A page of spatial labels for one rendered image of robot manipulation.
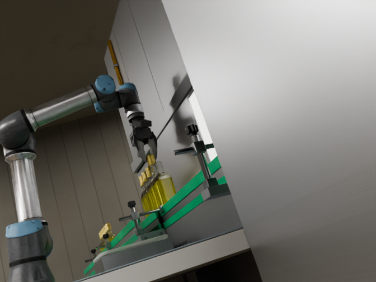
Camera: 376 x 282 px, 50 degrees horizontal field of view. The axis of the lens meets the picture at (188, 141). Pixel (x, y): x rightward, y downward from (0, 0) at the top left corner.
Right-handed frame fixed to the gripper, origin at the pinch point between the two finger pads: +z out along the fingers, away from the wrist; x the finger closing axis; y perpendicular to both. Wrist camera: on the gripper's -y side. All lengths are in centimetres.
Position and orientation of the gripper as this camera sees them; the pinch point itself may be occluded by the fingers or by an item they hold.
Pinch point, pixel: (150, 157)
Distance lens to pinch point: 164.7
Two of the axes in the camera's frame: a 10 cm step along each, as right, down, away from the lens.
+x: -8.8, 1.5, -4.5
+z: 3.1, 9.0, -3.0
